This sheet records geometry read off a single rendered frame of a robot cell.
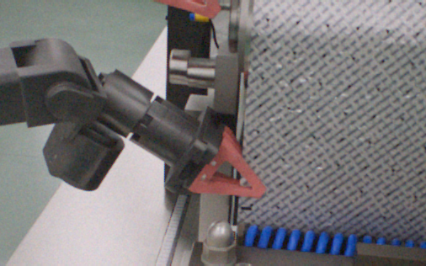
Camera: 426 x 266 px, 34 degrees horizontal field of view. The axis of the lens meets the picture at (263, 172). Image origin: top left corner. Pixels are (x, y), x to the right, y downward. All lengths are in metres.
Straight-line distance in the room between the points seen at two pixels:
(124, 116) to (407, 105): 0.29
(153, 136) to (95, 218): 0.36
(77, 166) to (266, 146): 0.20
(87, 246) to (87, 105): 0.35
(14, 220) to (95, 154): 2.12
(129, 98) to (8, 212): 2.22
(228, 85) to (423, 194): 0.25
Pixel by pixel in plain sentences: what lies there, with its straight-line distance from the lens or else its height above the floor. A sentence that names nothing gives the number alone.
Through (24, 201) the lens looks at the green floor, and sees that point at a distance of 2.98.
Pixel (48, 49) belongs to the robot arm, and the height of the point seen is 1.23.
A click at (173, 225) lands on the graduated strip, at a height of 0.90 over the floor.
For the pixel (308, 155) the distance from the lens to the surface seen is 0.74.
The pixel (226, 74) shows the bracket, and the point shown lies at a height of 1.18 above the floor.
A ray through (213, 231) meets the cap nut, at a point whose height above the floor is 1.07.
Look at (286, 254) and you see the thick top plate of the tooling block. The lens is 0.75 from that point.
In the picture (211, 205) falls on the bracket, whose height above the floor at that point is 1.01.
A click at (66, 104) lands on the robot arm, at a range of 0.68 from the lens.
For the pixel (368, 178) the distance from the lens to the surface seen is 0.76.
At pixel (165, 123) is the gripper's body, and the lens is 0.72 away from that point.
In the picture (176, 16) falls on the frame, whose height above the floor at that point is 1.18.
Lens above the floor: 1.43
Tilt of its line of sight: 26 degrees down
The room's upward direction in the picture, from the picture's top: 5 degrees clockwise
